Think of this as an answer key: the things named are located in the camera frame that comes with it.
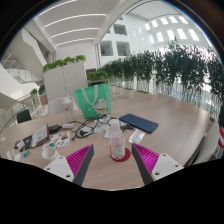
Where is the white charger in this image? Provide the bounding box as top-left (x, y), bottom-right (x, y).
top-left (61, 122), bottom-right (76, 130)

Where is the colourful sticker sheet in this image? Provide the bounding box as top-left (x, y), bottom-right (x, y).
top-left (42, 131), bottom-right (72, 149)

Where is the green tote bag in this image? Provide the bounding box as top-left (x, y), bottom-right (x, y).
top-left (74, 83), bottom-right (112, 120)

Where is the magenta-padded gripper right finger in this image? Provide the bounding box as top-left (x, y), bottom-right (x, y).
top-left (131, 143), bottom-right (185, 185)

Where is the white cabinet topped with plants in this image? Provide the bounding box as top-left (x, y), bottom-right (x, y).
top-left (42, 54), bottom-right (88, 103)

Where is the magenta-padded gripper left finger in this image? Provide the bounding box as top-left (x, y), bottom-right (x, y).
top-left (43, 143), bottom-right (95, 187)

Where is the black tangled cable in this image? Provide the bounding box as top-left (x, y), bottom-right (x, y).
top-left (69, 114), bottom-right (113, 139)

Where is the flat round red coaster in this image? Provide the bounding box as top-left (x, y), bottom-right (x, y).
top-left (109, 147), bottom-right (132, 163)

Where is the brown notebook with white paper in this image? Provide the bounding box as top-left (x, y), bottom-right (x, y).
top-left (14, 122), bottom-right (50, 150)

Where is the dark blue keyboard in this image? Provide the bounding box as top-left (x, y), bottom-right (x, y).
top-left (118, 113), bottom-right (160, 134)

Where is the row of green potted trees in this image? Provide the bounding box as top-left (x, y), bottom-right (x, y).
top-left (99, 41), bottom-right (224, 116)

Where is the low cabinet topped with plants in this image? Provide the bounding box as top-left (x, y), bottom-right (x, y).
top-left (86, 69), bottom-right (110, 84)

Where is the clear plastic packet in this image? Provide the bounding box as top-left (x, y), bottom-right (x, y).
top-left (128, 128), bottom-right (147, 145)

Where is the wooden planter with green plant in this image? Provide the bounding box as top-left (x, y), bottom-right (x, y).
top-left (29, 83), bottom-right (49, 107)

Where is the black power adapter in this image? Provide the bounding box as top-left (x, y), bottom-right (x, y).
top-left (48, 124), bottom-right (63, 134)

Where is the white chair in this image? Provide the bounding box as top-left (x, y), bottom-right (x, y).
top-left (193, 118), bottom-right (224, 165)
top-left (47, 96), bottom-right (79, 116)

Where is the glass railing with wooden handrail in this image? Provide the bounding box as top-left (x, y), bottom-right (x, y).
top-left (0, 94), bottom-right (43, 133)

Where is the clear plastic water bottle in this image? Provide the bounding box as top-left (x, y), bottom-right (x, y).
top-left (108, 119), bottom-right (127, 161)

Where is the clear lidded tumbler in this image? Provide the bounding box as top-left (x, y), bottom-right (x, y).
top-left (60, 94), bottom-right (77, 124)

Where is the black chair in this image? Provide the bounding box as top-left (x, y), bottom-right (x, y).
top-left (16, 109), bottom-right (33, 125)

